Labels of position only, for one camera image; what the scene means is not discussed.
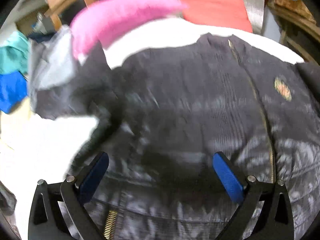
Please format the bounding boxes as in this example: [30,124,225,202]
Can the black quilted puffer jacket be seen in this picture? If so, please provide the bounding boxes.
[31,34,319,239]

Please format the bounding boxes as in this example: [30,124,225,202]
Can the white embossed bed blanket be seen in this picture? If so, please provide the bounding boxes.
[1,17,303,239]

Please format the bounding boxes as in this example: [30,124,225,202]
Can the blue jacket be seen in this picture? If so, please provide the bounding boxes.
[0,72,27,114]

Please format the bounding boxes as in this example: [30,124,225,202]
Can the grey garment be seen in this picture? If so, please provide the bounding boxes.
[28,25,75,110]

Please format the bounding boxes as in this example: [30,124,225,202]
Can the teal garment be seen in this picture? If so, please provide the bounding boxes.
[0,31,29,75]

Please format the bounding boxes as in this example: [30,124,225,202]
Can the magenta pillow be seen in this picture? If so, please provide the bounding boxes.
[71,0,187,59]

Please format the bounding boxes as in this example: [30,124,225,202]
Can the wooden side table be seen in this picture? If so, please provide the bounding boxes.
[267,0,319,65]

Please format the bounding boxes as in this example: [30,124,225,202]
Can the red square cushion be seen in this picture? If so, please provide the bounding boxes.
[181,0,253,33]

